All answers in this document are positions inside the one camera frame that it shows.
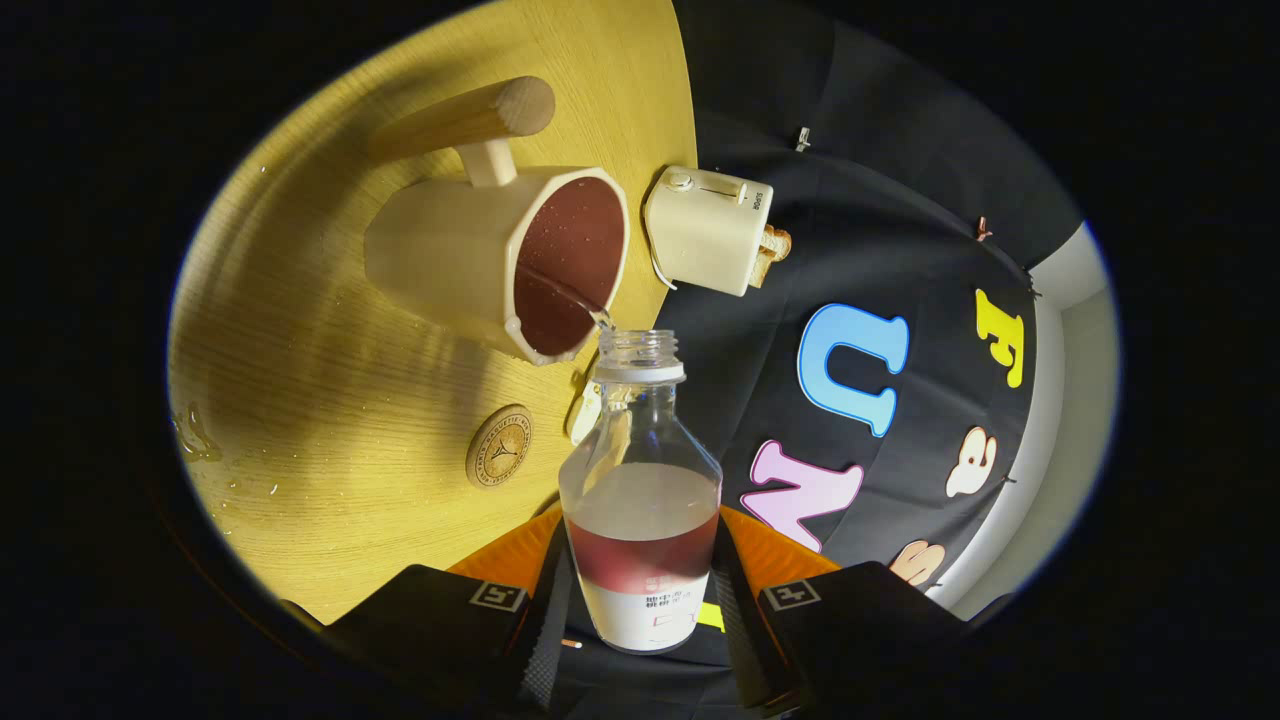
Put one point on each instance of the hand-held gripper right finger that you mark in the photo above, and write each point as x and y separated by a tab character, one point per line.
742	640

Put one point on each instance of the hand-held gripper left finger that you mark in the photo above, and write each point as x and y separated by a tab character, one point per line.
545	650

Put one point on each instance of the clear juice bottle pink label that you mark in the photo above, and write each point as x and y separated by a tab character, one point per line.
640	520

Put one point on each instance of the round wooden coaster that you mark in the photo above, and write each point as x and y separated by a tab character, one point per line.
498	446

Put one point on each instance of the white divided snack dish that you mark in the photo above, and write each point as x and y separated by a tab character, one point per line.
584	412

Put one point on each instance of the wooden table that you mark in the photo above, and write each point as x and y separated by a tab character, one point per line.
300	400

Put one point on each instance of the toasted bread slice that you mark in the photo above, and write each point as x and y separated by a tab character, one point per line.
777	242
761	270

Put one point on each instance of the cream white toaster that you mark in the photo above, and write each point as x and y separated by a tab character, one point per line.
705	235

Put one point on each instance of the black backdrop cloth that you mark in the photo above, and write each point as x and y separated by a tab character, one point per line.
850	200

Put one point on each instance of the red cloth clip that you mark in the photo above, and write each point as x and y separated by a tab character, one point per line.
983	228

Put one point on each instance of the silver cloth clip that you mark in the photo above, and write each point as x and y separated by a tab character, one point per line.
802	138

